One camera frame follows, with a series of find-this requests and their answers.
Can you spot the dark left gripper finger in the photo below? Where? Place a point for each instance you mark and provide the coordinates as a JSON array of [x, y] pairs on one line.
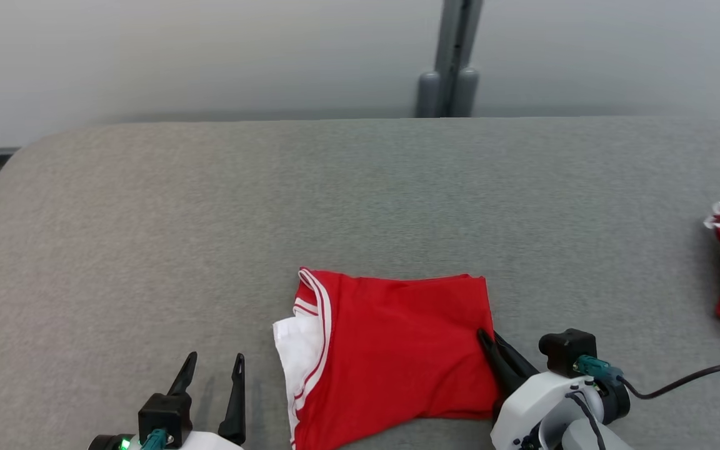
[[184, 378], [235, 412]]

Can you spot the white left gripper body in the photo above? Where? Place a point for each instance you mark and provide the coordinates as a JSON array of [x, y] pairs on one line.
[[210, 442]]

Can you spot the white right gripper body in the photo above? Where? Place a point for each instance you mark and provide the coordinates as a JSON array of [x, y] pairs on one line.
[[535, 406]]

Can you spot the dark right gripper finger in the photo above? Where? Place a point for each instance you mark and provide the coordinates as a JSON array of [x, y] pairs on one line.
[[502, 372], [519, 362]]

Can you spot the red Bulls 23 jersey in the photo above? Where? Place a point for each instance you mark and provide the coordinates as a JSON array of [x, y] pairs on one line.
[[397, 350]]

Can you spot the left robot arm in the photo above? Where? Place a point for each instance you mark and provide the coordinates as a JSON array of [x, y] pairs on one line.
[[107, 444]]

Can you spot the dark grey baseboard strip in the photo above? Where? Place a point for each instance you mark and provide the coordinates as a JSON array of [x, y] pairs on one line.
[[0, 151]]

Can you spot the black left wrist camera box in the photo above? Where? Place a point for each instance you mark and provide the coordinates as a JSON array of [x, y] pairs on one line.
[[166, 412]]

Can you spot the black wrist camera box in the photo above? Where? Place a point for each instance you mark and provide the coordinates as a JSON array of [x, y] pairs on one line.
[[566, 350], [166, 412]]

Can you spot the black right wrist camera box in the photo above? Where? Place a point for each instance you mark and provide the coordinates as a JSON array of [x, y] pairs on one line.
[[566, 350]]

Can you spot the teal left camera connector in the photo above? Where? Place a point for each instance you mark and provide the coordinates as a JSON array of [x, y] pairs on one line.
[[154, 440]]

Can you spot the teal camera connector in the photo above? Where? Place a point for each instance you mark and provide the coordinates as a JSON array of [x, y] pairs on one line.
[[154, 440], [594, 367]]

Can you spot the teal right camera connector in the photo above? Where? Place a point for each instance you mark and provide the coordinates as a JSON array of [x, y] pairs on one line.
[[594, 367]]

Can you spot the grey cylinder post cap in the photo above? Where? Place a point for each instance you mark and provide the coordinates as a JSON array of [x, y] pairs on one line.
[[428, 97], [467, 94]]

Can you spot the grey metal partition post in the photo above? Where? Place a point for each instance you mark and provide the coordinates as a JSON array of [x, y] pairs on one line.
[[457, 37]]

